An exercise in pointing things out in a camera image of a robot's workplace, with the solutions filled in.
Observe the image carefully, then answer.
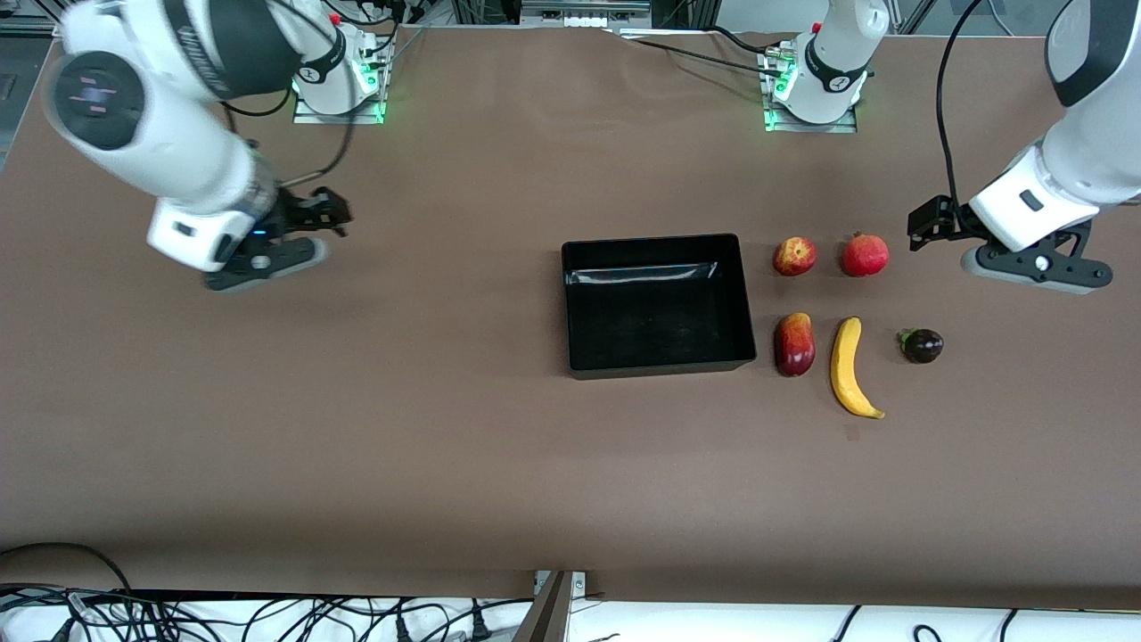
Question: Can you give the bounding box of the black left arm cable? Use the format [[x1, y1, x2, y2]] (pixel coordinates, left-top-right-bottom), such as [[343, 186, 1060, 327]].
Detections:
[[935, 0, 986, 215]]

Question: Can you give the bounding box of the white power strip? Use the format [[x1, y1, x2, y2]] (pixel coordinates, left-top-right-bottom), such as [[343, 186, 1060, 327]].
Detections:
[[520, 0, 653, 29]]

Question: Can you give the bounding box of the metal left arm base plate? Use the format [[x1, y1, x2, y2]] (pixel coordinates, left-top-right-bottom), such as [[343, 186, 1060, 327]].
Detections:
[[760, 46, 861, 135]]

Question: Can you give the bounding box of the tangled black floor cable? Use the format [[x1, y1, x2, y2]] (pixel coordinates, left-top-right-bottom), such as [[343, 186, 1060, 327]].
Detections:
[[0, 584, 536, 642]]

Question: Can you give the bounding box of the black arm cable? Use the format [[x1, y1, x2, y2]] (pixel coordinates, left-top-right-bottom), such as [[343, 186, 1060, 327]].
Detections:
[[223, 89, 357, 193], [935, 0, 986, 215]]

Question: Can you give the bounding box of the red yellow mango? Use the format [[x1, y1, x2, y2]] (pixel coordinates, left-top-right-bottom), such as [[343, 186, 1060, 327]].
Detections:
[[774, 312, 817, 378]]

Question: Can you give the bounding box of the red pomegranate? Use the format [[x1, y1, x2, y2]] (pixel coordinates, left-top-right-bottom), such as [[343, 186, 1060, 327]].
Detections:
[[841, 231, 891, 278]]

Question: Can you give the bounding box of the red apple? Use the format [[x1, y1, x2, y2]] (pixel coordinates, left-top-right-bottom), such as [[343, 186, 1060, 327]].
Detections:
[[772, 236, 818, 277]]

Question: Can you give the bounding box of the yellow banana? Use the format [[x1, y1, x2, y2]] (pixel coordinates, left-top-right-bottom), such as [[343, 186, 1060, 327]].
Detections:
[[830, 317, 886, 420]]

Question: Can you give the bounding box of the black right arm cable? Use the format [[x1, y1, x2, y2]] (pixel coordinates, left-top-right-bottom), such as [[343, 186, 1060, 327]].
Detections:
[[223, 89, 357, 193]]

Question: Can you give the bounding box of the dark purple eggplant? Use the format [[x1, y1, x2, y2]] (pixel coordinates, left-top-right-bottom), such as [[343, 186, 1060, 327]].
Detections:
[[898, 327, 945, 365]]

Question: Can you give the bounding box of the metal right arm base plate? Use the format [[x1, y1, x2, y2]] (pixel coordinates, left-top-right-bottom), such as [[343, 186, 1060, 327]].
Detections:
[[292, 49, 393, 126]]

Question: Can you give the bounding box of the black plastic box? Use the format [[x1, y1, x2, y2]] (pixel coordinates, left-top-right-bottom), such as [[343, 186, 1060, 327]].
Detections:
[[561, 234, 758, 381]]

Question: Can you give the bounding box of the grey metal post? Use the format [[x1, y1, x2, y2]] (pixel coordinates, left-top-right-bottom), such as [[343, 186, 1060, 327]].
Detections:
[[513, 571, 589, 642]]

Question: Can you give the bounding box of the black table cable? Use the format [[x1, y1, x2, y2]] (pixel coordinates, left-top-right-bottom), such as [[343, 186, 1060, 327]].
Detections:
[[620, 36, 769, 74], [702, 25, 785, 56]]

